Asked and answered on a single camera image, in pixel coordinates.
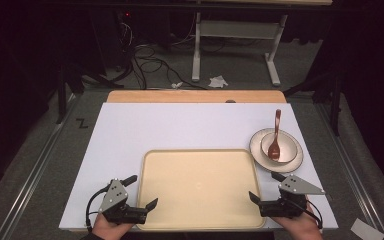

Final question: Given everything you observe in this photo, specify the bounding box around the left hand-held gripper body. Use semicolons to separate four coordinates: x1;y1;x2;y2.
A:
98;178;147;225

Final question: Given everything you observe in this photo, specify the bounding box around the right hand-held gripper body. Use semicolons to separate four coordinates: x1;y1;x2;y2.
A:
258;174;327;220

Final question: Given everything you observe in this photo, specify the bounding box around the white dark-rimmed plate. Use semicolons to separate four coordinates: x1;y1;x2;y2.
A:
248;128;305;174

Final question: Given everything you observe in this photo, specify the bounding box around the brown spoon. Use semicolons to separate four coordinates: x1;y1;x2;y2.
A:
267;108;283;161

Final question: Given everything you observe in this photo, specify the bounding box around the white bowl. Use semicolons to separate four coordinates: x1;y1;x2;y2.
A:
260;131;299;165

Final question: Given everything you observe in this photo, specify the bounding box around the beige plastic tray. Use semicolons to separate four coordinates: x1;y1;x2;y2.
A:
135;148;267;232

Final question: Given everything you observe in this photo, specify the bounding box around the person's right hand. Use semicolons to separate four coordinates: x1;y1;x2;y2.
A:
271;203;325;240

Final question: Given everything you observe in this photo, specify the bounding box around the person's left hand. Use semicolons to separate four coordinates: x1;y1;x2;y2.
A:
91;213;135;240

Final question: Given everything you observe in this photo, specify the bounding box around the white table cover board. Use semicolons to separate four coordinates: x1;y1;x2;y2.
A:
58;102;340;232

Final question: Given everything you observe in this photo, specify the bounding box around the flat white paper sheet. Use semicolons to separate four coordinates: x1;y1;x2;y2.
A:
350;217;384;240

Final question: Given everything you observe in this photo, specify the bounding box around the black metal stand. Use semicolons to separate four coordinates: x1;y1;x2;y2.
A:
282;71;345;137
54;63;126;125

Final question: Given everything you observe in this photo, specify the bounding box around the wooden table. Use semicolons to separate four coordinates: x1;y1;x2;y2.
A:
106;89;288;104

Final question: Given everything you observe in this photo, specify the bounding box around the large crumpled white paper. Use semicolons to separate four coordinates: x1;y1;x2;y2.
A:
208;75;230;89

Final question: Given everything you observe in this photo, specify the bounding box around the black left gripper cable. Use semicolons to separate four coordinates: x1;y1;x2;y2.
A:
85;185;112;233

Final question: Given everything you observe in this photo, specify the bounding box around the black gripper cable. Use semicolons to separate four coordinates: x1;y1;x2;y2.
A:
294;199;324;230
85;185;112;233

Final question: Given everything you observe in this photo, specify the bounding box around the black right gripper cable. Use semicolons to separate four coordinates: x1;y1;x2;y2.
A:
294;199;324;230

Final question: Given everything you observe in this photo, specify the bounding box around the metal floor rail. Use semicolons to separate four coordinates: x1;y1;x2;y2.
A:
314;102;384;240
0;93;78;240

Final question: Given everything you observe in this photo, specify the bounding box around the tangle of black floor cables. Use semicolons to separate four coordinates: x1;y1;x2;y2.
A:
116;19;209;91

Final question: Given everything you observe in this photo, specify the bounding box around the white metal desk frame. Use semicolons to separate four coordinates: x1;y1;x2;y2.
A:
191;12;290;88

